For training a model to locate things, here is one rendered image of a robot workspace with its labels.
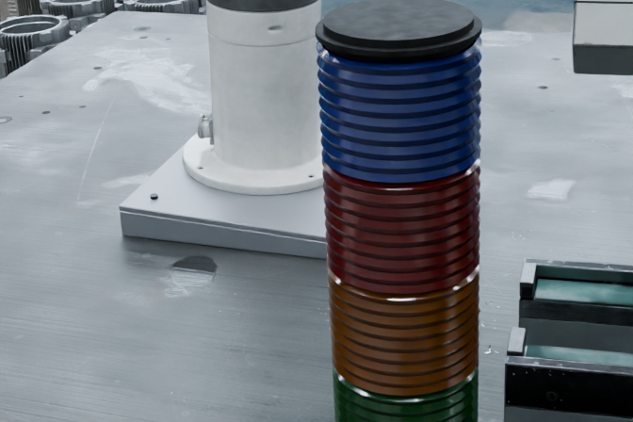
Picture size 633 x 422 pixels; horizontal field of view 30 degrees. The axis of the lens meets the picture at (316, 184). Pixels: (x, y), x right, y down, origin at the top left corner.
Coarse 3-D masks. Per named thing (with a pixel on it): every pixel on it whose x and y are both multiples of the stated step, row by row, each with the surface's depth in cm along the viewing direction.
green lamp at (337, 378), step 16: (336, 384) 48; (352, 384) 47; (464, 384) 46; (336, 400) 48; (352, 400) 47; (368, 400) 46; (384, 400) 46; (400, 400) 46; (416, 400) 46; (432, 400) 46; (448, 400) 46; (464, 400) 47; (336, 416) 49; (352, 416) 47; (368, 416) 46; (384, 416) 46; (400, 416) 46; (416, 416) 46; (432, 416) 46; (448, 416) 46; (464, 416) 47
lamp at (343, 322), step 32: (352, 288) 45; (448, 288) 44; (352, 320) 45; (384, 320) 44; (416, 320) 44; (448, 320) 45; (352, 352) 46; (384, 352) 45; (416, 352) 45; (448, 352) 45; (384, 384) 46; (416, 384) 45; (448, 384) 46
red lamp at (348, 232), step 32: (352, 192) 43; (384, 192) 42; (416, 192) 42; (448, 192) 42; (352, 224) 43; (384, 224) 43; (416, 224) 43; (448, 224) 43; (352, 256) 44; (384, 256) 43; (416, 256) 43; (448, 256) 44; (384, 288) 44; (416, 288) 44
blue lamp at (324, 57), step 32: (320, 64) 42; (352, 64) 41; (384, 64) 40; (416, 64) 40; (448, 64) 40; (320, 96) 44; (352, 96) 41; (384, 96) 41; (416, 96) 40; (448, 96) 41; (480, 96) 43; (320, 128) 44; (352, 128) 42; (384, 128) 41; (416, 128) 41; (448, 128) 42; (352, 160) 42; (384, 160) 42; (416, 160) 42; (448, 160) 42
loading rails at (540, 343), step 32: (544, 288) 84; (576, 288) 84; (608, 288) 84; (544, 320) 84; (576, 320) 83; (608, 320) 82; (512, 352) 75; (544, 352) 77; (576, 352) 76; (608, 352) 76; (512, 384) 74; (544, 384) 74; (576, 384) 73; (608, 384) 73; (512, 416) 75; (544, 416) 75; (576, 416) 74; (608, 416) 74
